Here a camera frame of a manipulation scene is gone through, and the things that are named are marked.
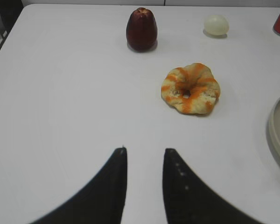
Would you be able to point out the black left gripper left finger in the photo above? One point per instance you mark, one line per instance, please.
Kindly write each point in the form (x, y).
(100, 201)

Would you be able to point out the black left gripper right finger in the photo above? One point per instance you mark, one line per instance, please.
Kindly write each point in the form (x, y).
(188, 200)

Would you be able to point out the orange striped bagel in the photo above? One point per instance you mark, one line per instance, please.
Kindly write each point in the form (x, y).
(191, 89)

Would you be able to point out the white egg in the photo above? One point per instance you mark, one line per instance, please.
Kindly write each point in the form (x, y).
(216, 25)

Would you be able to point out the dark red wax apple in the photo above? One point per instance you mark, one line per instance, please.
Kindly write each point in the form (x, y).
(141, 30)

